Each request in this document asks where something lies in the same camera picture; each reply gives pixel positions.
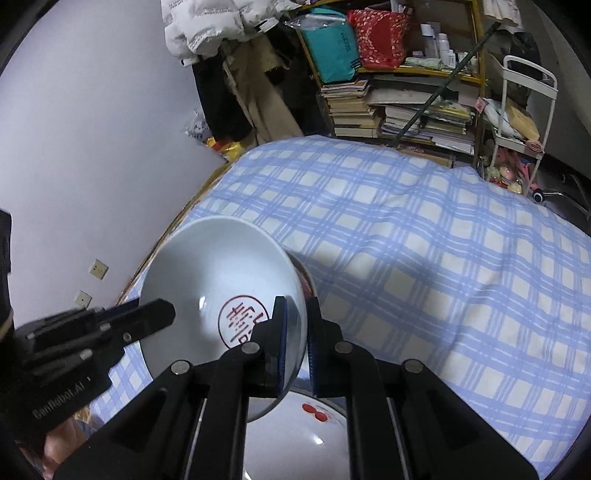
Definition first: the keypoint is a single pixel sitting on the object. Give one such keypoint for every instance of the white printed puffy jacket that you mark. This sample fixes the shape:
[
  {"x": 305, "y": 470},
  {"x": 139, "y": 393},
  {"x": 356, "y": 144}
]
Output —
[{"x": 207, "y": 27}]

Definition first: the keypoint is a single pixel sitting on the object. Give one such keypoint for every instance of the blue checked blanket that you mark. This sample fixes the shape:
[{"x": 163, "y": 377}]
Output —
[{"x": 415, "y": 277}]

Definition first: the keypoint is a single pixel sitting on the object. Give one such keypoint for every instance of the yellow snack packet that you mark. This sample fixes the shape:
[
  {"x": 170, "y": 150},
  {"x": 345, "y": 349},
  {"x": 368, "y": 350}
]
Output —
[{"x": 226, "y": 148}]

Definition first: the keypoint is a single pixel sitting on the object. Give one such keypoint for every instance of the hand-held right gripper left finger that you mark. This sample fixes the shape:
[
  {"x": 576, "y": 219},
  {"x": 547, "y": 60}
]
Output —
[{"x": 280, "y": 350}]

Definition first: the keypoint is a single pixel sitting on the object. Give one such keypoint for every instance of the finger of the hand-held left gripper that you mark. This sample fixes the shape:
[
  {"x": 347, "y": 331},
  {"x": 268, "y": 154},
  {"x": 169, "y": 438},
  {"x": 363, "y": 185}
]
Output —
[{"x": 143, "y": 318}]

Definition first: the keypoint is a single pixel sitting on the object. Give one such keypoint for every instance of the white metal cart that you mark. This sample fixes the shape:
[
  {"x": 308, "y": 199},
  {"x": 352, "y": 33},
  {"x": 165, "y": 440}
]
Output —
[{"x": 549, "y": 92}]

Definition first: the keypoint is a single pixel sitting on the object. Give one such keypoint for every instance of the green pole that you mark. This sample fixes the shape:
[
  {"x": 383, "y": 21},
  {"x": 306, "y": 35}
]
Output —
[{"x": 443, "y": 87}]

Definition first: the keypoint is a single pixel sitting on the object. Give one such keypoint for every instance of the beige hanging coat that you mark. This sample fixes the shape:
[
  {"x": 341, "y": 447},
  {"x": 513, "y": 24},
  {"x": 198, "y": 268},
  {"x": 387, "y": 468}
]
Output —
[{"x": 272, "y": 97}]

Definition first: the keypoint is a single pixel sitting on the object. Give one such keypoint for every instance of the white bowl with red stamp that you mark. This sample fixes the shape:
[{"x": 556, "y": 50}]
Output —
[{"x": 221, "y": 263}]

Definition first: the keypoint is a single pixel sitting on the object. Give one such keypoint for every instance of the dark hanging clothes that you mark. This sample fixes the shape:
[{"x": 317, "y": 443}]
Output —
[{"x": 221, "y": 97}]

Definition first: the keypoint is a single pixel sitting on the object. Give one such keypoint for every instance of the yellow metal shelf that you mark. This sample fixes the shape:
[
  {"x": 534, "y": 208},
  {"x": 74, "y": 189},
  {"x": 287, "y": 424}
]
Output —
[{"x": 478, "y": 78}]

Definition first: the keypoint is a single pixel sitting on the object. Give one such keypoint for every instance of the stack of old books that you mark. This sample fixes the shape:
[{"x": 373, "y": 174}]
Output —
[{"x": 406, "y": 115}]

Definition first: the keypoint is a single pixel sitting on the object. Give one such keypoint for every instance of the tan paper envelope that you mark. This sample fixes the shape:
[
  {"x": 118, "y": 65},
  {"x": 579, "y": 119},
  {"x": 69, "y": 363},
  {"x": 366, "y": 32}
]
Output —
[{"x": 521, "y": 121}]

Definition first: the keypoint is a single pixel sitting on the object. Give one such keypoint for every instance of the teal bag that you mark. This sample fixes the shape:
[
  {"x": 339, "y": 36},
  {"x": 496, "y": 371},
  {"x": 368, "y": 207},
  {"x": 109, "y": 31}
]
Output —
[{"x": 332, "y": 46}]

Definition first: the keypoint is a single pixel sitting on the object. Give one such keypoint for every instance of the red patterned bag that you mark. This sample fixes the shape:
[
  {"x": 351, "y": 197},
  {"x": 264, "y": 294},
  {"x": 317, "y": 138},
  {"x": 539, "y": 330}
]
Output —
[{"x": 378, "y": 39}]

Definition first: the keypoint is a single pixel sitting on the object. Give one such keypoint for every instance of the large cherry print plate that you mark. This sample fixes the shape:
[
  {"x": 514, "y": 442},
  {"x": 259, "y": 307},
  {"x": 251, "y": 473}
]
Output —
[{"x": 295, "y": 443}]

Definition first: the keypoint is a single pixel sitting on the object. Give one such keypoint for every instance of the beige wall socket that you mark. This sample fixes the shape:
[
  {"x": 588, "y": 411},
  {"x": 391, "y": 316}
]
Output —
[
  {"x": 83, "y": 299},
  {"x": 99, "y": 269}
]

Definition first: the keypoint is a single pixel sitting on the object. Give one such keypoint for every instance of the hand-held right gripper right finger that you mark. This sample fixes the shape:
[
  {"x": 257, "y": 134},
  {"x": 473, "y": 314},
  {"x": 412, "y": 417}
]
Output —
[{"x": 315, "y": 350}]

